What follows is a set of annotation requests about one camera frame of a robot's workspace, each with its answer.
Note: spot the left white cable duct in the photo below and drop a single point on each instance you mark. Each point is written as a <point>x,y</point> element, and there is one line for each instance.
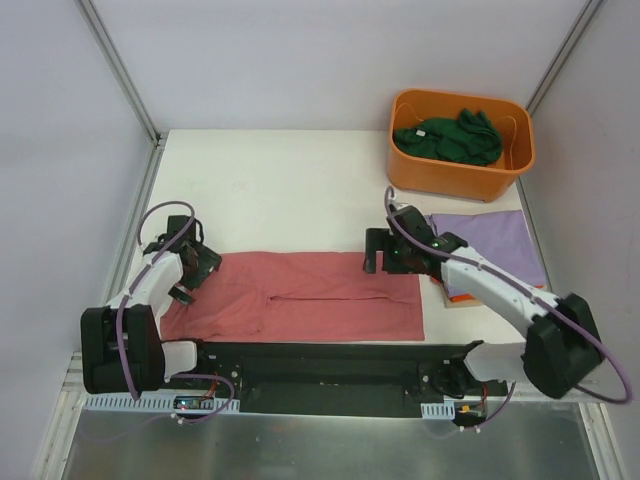
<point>161,403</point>

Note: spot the green t shirt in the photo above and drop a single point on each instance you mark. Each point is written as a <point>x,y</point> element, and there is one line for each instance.
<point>469,139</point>

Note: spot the orange plastic bin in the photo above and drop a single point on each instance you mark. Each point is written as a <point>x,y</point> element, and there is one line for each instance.
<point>459,180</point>

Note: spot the aluminium frame post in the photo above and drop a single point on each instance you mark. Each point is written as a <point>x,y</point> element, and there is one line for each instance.
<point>587,15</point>
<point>108,48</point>

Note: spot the white cable duct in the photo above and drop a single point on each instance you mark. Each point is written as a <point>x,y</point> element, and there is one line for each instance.
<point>161,403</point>
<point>452,411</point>

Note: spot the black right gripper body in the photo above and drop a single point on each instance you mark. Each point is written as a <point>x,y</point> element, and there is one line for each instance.
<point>386,251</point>

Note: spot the folded orange t shirt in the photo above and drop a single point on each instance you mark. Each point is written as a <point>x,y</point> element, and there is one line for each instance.
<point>451,299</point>

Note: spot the right aluminium frame post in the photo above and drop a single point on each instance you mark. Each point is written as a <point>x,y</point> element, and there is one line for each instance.
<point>587,15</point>

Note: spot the right white cable duct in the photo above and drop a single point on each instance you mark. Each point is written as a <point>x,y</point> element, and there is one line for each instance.
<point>452,411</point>

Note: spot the pink t shirt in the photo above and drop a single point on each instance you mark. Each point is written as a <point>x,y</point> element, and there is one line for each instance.
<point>316,297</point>

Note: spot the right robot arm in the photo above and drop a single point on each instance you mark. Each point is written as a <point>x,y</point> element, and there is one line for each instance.
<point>515,310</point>

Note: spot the folded purple t shirt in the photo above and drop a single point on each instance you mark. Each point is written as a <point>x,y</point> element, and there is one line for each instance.
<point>500,237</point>

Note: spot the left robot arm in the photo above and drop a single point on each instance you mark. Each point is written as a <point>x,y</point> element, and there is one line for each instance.
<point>121,343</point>

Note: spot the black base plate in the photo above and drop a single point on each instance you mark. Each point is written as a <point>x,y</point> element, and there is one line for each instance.
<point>349,379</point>

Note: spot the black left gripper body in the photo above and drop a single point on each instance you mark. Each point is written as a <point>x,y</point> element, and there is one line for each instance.
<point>201,270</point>

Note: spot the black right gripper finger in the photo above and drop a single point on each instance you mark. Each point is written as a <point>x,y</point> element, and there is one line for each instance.
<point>371,259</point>
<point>375,239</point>

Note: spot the left aluminium frame post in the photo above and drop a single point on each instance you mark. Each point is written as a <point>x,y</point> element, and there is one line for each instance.
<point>108,48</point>

